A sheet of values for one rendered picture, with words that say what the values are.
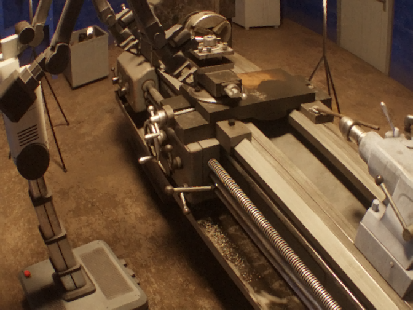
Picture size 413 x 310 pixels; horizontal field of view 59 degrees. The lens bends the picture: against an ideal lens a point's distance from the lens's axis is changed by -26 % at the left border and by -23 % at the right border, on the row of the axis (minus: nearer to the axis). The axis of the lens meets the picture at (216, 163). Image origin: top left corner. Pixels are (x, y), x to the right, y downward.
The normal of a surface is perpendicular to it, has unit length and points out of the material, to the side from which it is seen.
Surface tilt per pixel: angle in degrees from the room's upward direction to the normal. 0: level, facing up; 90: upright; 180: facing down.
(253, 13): 90
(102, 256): 0
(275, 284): 0
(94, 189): 0
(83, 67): 90
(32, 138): 100
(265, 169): 36
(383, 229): 62
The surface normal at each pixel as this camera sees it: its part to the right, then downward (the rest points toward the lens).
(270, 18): 0.43, 0.51
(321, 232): -0.53, -0.52
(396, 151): 0.00, -0.82
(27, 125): 0.57, 0.60
